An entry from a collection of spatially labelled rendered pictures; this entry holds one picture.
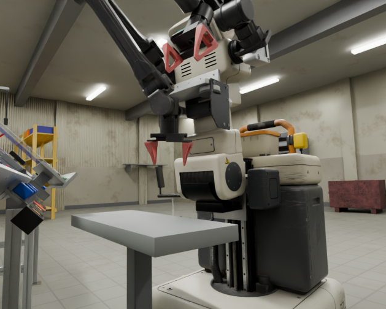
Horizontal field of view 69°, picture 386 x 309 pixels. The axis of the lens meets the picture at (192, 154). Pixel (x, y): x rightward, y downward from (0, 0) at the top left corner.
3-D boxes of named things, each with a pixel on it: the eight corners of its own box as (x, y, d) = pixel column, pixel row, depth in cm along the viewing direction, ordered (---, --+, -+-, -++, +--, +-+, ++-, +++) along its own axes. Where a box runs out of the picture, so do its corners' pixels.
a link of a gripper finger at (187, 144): (188, 167, 83) (188, 135, 82) (165, 167, 85) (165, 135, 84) (193, 164, 90) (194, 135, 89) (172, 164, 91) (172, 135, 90)
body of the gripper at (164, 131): (182, 140, 83) (182, 114, 82) (150, 139, 85) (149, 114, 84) (188, 138, 89) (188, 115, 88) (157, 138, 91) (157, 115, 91)
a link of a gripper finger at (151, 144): (165, 167, 85) (165, 135, 84) (143, 165, 86) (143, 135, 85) (172, 164, 91) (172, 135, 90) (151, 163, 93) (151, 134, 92)
